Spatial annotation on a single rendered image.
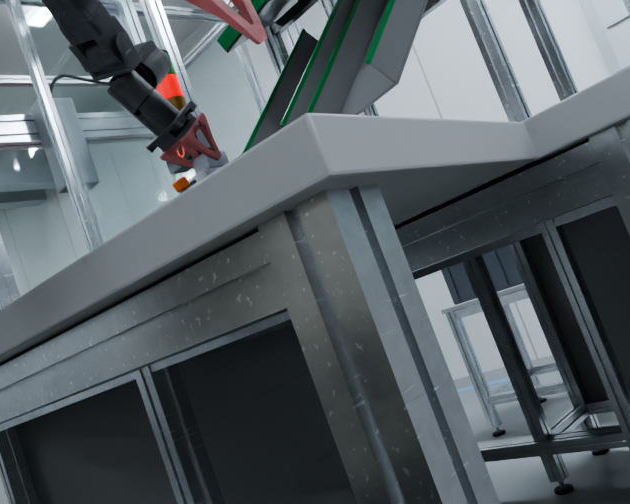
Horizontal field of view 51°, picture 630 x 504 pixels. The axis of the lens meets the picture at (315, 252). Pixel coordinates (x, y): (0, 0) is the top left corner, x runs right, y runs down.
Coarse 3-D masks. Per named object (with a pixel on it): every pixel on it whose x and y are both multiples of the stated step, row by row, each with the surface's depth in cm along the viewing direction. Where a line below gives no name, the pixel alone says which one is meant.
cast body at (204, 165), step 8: (200, 152) 113; (224, 152) 114; (200, 160) 112; (208, 160) 111; (216, 160) 112; (224, 160) 114; (200, 168) 113; (208, 168) 111; (216, 168) 112; (200, 176) 111
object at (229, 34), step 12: (252, 0) 87; (264, 0) 86; (276, 0) 89; (288, 0) 96; (264, 12) 90; (276, 12) 97; (228, 24) 92; (264, 24) 98; (228, 36) 94; (240, 36) 93; (228, 48) 96
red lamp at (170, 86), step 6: (168, 78) 136; (174, 78) 137; (162, 84) 136; (168, 84) 136; (174, 84) 136; (162, 90) 136; (168, 90) 136; (174, 90) 136; (180, 90) 137; (168, 96) 136
